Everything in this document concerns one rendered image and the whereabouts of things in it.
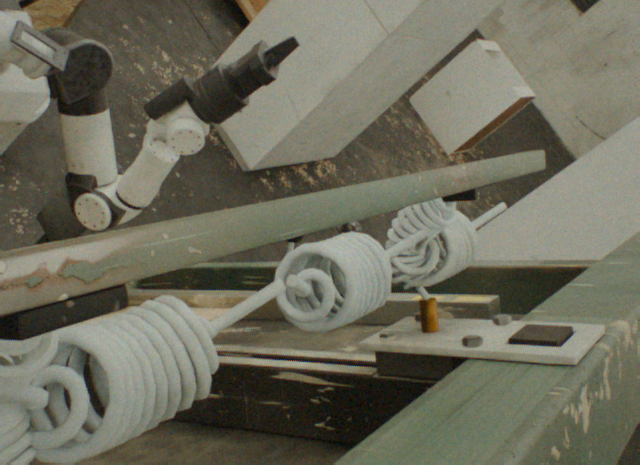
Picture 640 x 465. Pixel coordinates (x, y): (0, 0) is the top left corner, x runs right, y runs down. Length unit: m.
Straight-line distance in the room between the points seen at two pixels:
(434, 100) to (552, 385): 5.82
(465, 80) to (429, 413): 5.78
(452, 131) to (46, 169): 3.80
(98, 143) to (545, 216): 3.71
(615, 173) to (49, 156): 3.09
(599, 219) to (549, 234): 0.30
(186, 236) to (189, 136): 1.06
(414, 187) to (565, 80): 8.85
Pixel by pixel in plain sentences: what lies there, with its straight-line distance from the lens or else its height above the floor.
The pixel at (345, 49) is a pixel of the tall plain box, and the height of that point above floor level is 0.88.
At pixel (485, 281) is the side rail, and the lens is 1.39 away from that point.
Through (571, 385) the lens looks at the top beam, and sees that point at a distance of 0.59.
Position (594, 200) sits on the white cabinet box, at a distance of 4.82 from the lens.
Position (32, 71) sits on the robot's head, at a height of 1.40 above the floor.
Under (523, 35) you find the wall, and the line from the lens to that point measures 9.52.
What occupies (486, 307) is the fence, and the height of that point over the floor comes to 1.70.
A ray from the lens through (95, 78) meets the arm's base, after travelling 1.49.
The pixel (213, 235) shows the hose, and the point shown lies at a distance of 0.35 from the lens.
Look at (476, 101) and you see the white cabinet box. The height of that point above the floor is 0.44.
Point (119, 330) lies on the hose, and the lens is 0.40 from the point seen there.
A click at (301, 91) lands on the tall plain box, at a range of 3.81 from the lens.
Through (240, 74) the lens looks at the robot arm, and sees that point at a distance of 1.36.
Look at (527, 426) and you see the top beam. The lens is 0.52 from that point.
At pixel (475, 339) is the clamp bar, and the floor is 1.88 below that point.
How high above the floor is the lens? 2.17
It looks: 30 degrees down
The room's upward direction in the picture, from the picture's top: 50 degrees clockwise
